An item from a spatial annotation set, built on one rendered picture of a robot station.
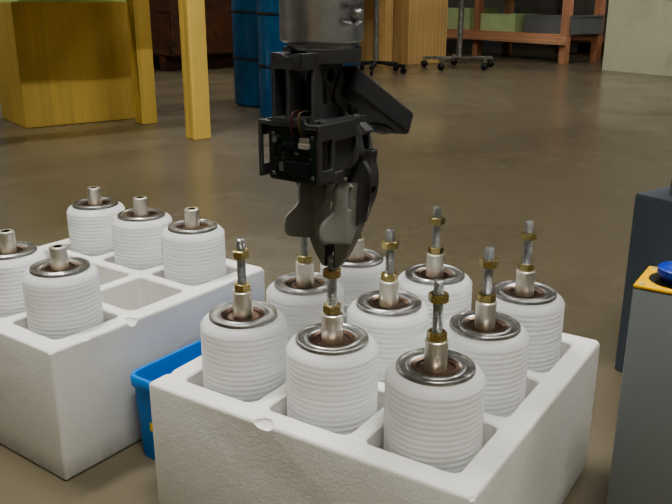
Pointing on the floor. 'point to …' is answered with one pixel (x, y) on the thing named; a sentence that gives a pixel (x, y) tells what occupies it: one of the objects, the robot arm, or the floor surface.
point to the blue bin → (141, 378)
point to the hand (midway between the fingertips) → (336, 251)
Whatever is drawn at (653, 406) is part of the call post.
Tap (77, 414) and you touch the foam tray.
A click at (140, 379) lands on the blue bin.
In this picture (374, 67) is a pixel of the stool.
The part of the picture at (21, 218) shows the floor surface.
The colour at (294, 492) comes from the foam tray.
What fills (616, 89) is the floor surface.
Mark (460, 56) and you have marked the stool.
